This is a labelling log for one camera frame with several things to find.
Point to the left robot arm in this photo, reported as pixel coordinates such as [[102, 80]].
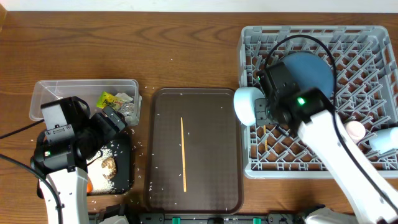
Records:
[[72, 137]]

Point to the pink cup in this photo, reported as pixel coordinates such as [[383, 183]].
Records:
[[355, 130]]

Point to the white rice pile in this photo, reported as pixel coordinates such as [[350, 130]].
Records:
[[100, 184]]

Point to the orange carrot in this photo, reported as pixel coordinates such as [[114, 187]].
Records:
[[89, 187]]

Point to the clear plastic bin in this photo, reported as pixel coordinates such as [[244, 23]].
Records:
[[88, 90]]

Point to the white tissue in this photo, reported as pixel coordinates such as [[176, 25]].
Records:
[[124, 98]]

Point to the light blue cup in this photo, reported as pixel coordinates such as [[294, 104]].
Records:
[[384, 140]]

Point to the light blue rice bowl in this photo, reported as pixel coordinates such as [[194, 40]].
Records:
[[244, 104]]

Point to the brown serving tray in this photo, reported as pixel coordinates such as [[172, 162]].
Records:
[[213, 152]]

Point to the black tray bin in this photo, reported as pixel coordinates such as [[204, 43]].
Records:
[[121, 147]]

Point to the brown food clump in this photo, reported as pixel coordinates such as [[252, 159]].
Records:
[[109, 169]]

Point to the yellow snack wrapper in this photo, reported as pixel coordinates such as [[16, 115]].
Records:
[[107, 99]]

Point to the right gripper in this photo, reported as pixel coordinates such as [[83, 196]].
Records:
[[262, 117]]

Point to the grey dishwasher rack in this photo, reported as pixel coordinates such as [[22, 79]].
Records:
[[367, 92]]

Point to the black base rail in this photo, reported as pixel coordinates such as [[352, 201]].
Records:
[[160, 218]]

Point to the blue plate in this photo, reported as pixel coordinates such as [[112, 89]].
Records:
[[310, 71]]

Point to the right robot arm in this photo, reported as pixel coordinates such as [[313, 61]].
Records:
[[314, 120]]

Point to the wooden chopstick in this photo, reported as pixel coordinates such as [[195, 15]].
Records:
[[265, 138], [183, 155]]

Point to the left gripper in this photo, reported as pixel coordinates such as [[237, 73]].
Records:
[[112, 128]]

